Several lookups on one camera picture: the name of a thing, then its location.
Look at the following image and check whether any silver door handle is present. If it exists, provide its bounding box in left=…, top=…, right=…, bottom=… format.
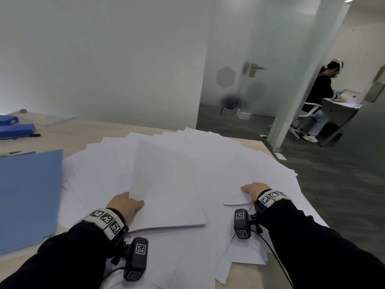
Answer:
left=249, top=63, right=266, bottom=78

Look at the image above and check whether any pile of white paper sheets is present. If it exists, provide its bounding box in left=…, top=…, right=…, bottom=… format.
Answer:
left=57, top=128, right=328, bottom=289

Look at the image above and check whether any dark chair behind glass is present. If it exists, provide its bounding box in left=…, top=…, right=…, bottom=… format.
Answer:
left=219, top=93, right=242, bottom=115

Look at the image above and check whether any white wristband with black markers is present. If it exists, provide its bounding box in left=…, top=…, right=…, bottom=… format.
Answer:
left=255, top=189, right=292, bottom=213
left=81, top=208, right=129, bottom=241

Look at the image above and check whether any grey clip folder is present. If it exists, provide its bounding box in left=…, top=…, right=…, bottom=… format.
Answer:
left=0, top=151, right=36, bottom=158

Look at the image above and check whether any blue folder with inner slot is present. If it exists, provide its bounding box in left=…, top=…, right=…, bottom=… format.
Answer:
left=0, top=149, right=64, bottom=256

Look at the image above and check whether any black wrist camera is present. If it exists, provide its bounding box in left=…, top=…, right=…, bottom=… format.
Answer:
left=234, top=209, right=256, bottom=240
left=123, top=237, right=149, bottom=282

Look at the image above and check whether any person's right forearm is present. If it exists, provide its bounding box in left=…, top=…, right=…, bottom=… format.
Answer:
left=258, top=200, right=385, bottom=289

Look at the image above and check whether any person's right hand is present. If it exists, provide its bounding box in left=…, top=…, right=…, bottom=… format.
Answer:
left=240, top=182, right=272, bottom=202

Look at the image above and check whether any frosted glass door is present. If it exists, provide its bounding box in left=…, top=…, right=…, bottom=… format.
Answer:
left=197, top=0, right=325, bottom=133

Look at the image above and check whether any person's left hand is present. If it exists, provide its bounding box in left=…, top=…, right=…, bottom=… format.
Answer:
left=105, top=191, right=145, bottom=222

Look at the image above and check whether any black camera cable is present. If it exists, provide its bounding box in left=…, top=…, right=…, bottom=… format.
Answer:
left=102, top=266, right=126, bottom=282
left=254, top=228, right=295, bottom=289

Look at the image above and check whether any person's left forearm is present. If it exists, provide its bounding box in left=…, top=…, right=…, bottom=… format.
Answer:
left=0, top=221, right=127, bottom=289

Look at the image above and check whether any gray hexagon sticker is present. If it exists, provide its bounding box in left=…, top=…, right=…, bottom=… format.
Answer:
left=215, top=66, right=237, bottom=89

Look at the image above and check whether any white office chair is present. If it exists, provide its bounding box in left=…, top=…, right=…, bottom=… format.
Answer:
left=290, top=102, right=322, bottom=142

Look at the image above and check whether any light gray office desk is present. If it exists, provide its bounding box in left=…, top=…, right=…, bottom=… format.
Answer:
left=320, top=90, right=365, bottom=131

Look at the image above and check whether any blue battery pack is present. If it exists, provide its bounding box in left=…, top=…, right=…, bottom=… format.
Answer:
left=0, top=124, right=36, bottom=139
left=0, top=115, right=19, bottom=127

